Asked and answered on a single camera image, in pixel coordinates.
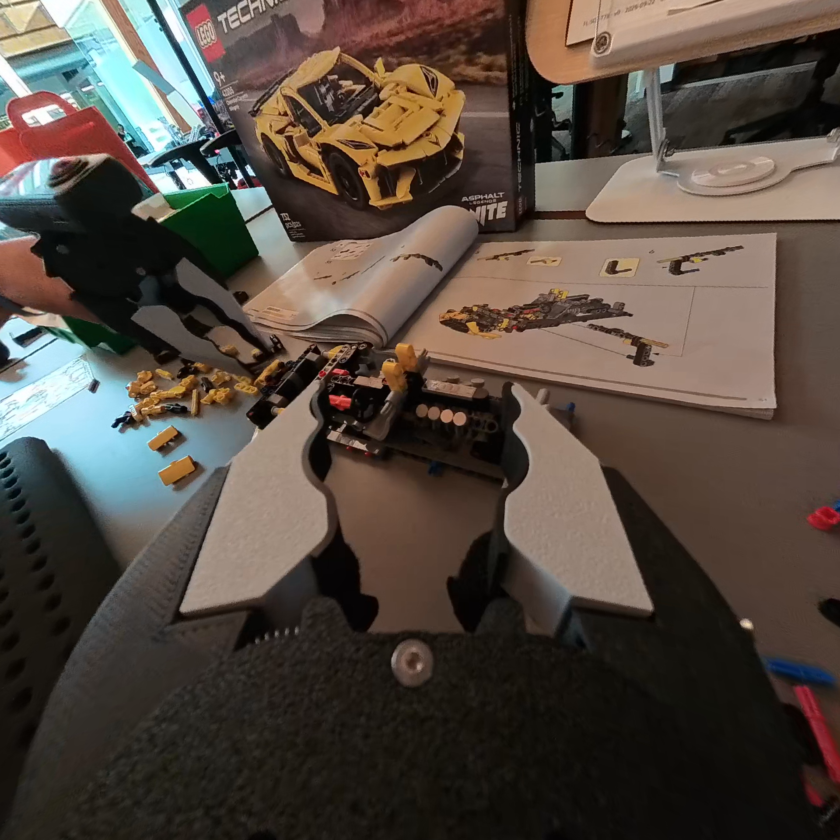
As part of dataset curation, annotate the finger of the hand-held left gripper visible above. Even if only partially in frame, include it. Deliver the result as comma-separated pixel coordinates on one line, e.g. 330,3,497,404
176,257,275,357
130,304,256,379

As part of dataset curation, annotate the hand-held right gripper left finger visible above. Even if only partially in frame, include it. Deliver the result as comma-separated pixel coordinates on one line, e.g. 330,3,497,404
178,381,340,618

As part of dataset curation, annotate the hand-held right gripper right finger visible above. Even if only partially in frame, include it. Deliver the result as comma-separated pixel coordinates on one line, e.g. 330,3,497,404
500,382,656,632

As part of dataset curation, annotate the pile of yellow black lego pieces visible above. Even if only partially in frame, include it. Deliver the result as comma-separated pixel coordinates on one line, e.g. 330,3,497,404
112,335,287,432

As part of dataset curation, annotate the lego car chassis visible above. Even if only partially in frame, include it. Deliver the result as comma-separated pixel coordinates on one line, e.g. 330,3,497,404
246,341,580,478

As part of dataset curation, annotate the lego instruction booklet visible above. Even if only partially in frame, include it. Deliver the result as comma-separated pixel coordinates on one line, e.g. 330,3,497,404
244,205,778,421

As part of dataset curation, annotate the pile of red blue lego pins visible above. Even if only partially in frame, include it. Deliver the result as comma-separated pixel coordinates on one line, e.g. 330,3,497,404
763,497,840,809

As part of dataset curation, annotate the yellow car lego box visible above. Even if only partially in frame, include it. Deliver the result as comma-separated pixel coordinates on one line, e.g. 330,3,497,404
185,0,536,242

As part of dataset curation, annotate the person's left hand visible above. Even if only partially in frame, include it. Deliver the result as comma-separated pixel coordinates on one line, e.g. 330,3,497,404
0,235,101,324

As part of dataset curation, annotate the green plastic bin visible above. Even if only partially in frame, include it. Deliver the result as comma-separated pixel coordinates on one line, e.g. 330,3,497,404
66,184,261,357

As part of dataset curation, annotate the red tote bag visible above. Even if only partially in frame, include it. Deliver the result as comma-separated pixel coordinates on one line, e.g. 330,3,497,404
0,92,160,199

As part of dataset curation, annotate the wooden document stand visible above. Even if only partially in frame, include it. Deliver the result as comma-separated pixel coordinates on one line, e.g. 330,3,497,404
525,0,840,224

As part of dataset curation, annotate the printed instruction sheet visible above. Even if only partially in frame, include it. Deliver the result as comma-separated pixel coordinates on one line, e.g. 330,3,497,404
566,0,840,48

